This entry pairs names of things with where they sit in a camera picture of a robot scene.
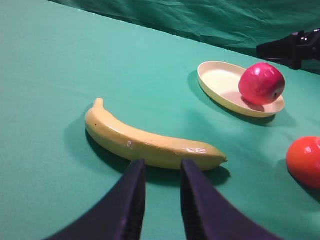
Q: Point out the yellow banana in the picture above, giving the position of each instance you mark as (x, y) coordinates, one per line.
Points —
(156, 150)

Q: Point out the orange mandarin fruit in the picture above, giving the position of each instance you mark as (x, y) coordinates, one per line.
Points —
(303, 161)

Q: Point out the green backdrop cloth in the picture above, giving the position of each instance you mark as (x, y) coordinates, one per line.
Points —
(236, 25)

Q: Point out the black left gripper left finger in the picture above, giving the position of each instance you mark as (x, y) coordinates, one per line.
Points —
(118, 215)

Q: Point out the yellow plate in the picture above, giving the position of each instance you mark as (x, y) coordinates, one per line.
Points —
(220, 81)

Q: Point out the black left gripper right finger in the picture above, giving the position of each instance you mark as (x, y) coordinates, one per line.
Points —
(207, 215)

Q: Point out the red apple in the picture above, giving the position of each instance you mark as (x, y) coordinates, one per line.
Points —
(261, 84)

